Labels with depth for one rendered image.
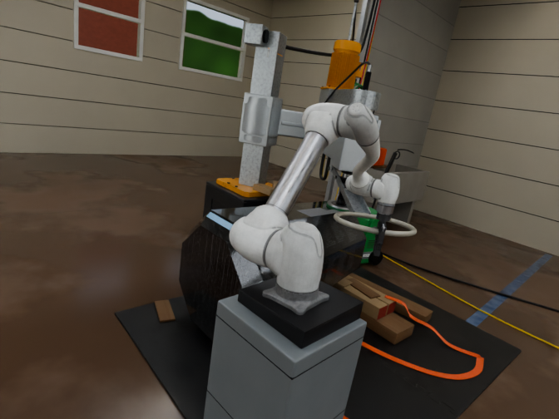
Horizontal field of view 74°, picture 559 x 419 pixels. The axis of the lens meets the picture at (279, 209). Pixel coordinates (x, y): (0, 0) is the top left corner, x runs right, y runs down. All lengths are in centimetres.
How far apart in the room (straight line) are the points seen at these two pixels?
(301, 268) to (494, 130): 597
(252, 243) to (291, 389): 49
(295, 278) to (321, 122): 66
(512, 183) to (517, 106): 117
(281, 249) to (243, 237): 18
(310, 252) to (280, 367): 37
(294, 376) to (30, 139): 716
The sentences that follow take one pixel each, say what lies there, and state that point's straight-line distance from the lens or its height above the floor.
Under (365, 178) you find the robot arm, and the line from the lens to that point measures 200.
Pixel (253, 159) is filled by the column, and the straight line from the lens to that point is 323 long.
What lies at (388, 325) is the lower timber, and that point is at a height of 11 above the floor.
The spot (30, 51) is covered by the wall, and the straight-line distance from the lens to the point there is 781.
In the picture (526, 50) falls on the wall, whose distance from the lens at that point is 707.
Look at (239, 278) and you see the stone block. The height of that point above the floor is 58.
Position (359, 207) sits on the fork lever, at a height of 92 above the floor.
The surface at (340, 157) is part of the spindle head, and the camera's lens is 271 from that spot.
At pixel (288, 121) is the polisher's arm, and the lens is 324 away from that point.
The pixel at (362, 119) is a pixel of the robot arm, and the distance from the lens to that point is 151.
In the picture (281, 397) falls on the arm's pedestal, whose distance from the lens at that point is 128.
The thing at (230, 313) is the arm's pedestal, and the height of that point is 79.
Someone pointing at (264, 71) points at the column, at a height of 175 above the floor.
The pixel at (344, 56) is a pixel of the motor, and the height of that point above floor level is 198.
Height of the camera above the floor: 152
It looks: 16 degrees down
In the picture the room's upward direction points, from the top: 9 degrees clockwise
